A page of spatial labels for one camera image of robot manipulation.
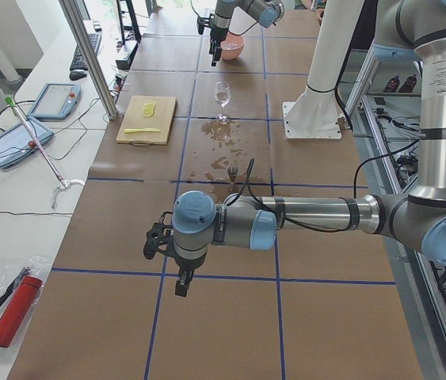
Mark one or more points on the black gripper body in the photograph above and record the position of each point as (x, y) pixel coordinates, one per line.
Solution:
(219, 31)
(185, 263)

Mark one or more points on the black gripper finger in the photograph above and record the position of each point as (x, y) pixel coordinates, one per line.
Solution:
(188, 277)
(212, 47)
(217, 56)
(180, 287)

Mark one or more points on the steel jigger cup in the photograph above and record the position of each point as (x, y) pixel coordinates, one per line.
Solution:
(232, 172)

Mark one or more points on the clear ice cubes pile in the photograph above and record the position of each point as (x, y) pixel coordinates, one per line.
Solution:
(229, 46)

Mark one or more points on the clear wine glass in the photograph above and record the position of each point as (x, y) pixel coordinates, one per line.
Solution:
(222, 96)

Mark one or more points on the pink bowl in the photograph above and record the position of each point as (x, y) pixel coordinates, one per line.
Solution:
(230, 55)

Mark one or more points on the lemon slices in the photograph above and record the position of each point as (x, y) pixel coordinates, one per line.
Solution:
(148, 108)

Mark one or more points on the black box device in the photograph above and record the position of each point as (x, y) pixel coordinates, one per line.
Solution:
(126, 54)

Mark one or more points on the bamboo cutting board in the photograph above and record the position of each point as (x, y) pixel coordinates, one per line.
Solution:
(161, 119)

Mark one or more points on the yellow plastic knife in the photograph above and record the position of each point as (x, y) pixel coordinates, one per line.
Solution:
(142, 130)

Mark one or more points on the black computer mouse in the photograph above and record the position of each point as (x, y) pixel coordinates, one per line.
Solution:
(77, 74)

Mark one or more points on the metal grabber stick green tip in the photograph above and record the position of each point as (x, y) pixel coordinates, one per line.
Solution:
(64, 183)

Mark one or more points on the blue teach pendant far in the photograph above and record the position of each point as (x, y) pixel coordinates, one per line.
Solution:
(56, 101)

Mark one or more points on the blue teach pendant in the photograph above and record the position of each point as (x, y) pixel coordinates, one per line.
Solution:
(56, 101)
(16, 143)

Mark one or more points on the red cylinder bottle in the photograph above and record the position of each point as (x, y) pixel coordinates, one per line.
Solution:
(17, 309)

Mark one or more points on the blue teach pendant near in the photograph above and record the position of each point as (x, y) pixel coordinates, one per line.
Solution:
(16, 143)

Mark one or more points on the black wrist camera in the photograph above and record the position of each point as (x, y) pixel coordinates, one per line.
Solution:
(159, 238)
(204, 23)

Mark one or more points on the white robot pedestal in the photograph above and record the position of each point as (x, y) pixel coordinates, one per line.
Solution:
(314, 115)

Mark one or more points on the aluminium frame post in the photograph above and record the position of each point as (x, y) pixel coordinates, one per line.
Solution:
(75, 21)

